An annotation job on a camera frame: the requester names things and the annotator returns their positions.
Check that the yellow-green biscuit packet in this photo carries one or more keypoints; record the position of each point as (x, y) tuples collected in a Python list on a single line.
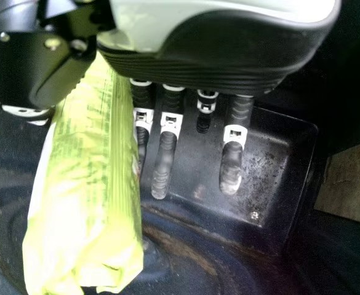
[(87, 190)]

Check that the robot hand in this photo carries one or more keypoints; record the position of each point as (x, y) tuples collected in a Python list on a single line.
[(216, 52)]

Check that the black oven with glass door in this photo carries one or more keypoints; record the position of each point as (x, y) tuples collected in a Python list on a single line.
[(259, 215)]

